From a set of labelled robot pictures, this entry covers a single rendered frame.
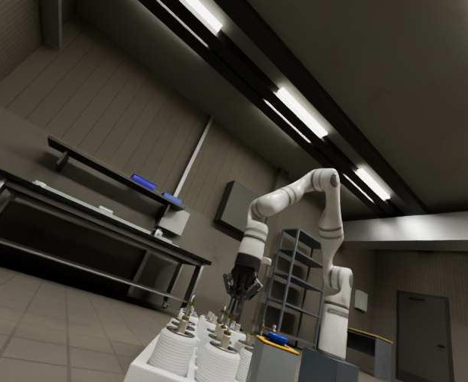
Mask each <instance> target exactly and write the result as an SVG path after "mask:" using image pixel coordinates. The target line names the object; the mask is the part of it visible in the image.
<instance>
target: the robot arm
mask: <svg viewBox="0 0 468 382"><path fill-rule="evenodd" d="M312 191H317V192H325V197H326V204H325V209H324V211H323V213H322V215H321V217H320V219H319V222H318V226H319V237H320V242H321V247H322V265H323V278H324V282H325V285H326V286H327V287H329V288H332V289H336V290H340V292H339V293H338V294H336V295H333V296H326V297H325V300H324V305H323V312H322V323H321V328H320V334H319V344H318V350H317V352H320V353H322V354H323V355H326V356H329V357H331V358H333V359H337V360H339V361H342V362H345V355H346V347H347V322H348V314H349V306H350V295H351V290H352V285H353V273H352V271H351V269H349V268H342V267H337V266H333V264H332V259H333V257H334V255H335V253H336V252H337V250H338V248H339V247H340V245H341V244H342V242H343V239H344V232H343V225H342V220H341V205H340V180H339V175H338V172H337V171H336V170H335V169H334V168H324V169H315V170H313V171H310V172H309V173H308V174H307V175H305V176H304V177H302V178H300V179H299V180H298V181H296V182H294V183H292V184H290V185H288V186H285V187H282V188H280V189H278V190H276V191H274V192H273V193H269V194H266V195H264V196H261V197H259V198H258V199H254V200H253V201H252V202H251V203H250V207H249V208H248V213H247V228H246V229H245V233H244V235H243V239H242V241H241V244H240V247H239V249H238V253H237V257H236V259H235V263H234V268H233V269H232V270H231V273H229V274H223V278H224V282H225V288H226V291H227V294H229V295H230V296H231V301H230V304H229V306H228V310H229V312H228V313H230V314H231V313H232V310H233V315H236V316H238V314H240V312H241V309H242V305H243V302H244V301H247V300H248V301H250V300H251V299H252V298H253V297H254V296H255V295H256V294H257V293H259V292H260V291H261V290H262V289H263V287H264V286H263V285H262V284H261V283H260V282H259V281H258V272H259V267H260V265H268V266H271V263H272V260H271V259H270V258H266V257H263V253H264V247H265V241H266V237H267V234H268V228H267V226H266V225H265V224H264V221H265V218H267V217H270V216H272V215H274V214H277V213H279V212H280V211H281V210H283V209H284V208H287V207H289V206H291V205H293V204H295V203H296V202H298V201H300V200H301V198H302V197H303V194H304V193H307V192H312ZM232 278H233V281H234V283H233V286H232V282H231V281H232ZM252 285H253V288H252V289H251V290H249V288H250V287H251V286H252ZM248 290H249V291H248Z"/></svg>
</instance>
